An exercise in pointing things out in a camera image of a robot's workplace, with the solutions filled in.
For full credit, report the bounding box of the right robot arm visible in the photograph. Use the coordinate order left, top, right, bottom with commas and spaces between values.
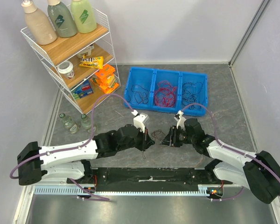
161, 118, 280, 204

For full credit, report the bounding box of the right glass bottle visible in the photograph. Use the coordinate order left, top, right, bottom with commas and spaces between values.
81, 114, 97, 134

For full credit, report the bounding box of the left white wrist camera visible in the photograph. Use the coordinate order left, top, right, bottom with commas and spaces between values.
132, 110, 149, 133

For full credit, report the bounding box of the aluminium corner profile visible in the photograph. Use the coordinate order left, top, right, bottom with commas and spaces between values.
228, 0, 271, 68

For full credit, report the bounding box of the black wire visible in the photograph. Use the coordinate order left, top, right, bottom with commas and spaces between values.
127, 84, 150, 105
181, 81, 205, 110

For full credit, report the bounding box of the dark green pump bottle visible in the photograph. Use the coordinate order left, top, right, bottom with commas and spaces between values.
47, 0, 77, 38

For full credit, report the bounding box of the white wire shelf rack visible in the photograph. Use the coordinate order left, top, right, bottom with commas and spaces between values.
21, 8, 117, 114

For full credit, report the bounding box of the orange snack boxes stack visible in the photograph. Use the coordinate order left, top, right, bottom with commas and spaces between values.
91, 64, 119, 94

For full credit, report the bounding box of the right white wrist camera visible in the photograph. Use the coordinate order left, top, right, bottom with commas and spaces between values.
174, 110, 186, 129

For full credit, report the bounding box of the brown wire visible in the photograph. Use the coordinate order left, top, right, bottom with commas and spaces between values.
140, 129, 166, 160

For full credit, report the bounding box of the slotted cable duct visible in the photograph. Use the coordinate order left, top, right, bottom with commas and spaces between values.
33, 184, 211, 197

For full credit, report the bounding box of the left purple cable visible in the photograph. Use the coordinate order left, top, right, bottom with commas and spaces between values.
9, 93, 135, 201

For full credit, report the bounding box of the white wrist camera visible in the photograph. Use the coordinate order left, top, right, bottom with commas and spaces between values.
132, 110, 149, 133
174, 110, 186, 129

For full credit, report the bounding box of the beige pump bottle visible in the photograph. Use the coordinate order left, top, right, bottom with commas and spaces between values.
21, 0, 57, 45

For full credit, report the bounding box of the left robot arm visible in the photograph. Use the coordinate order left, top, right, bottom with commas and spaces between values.
16, 124, 155, 186

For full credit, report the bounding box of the blue three-compartment bin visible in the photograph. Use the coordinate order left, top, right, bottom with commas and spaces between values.
124, 67, 208, 116

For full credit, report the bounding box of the left glass bottle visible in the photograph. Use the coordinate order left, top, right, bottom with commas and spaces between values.
59, 113, 79, 134

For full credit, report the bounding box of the light green pump bottle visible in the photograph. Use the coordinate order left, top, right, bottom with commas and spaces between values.
70, 0, 97, 34

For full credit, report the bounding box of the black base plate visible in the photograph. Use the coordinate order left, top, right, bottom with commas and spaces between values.
84, 167, 234, 192

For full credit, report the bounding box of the blue snack packet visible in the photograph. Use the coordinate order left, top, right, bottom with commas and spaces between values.
71, 80, 93, 99

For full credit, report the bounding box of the white paper cup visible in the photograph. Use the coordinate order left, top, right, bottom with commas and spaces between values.
57, 61, 75, 79

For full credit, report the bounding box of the white tub container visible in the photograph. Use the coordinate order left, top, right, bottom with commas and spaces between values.
76, 44, 94, 59

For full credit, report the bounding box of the yellow candy bag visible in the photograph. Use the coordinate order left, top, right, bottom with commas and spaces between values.
79, 55, 104, 69

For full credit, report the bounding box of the glass bottle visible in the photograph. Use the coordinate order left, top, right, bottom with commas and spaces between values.
59, 113, 79, 134
81, 114, 97, 134

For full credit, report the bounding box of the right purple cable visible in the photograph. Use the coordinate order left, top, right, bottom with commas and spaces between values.
181, 103, 280, 201

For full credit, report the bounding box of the red wire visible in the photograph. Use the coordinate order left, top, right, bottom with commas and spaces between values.
153, 80, 179, 108

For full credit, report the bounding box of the purple cable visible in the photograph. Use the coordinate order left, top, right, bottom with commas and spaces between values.
9, 93, 135, 201
181, 103, 280, 201

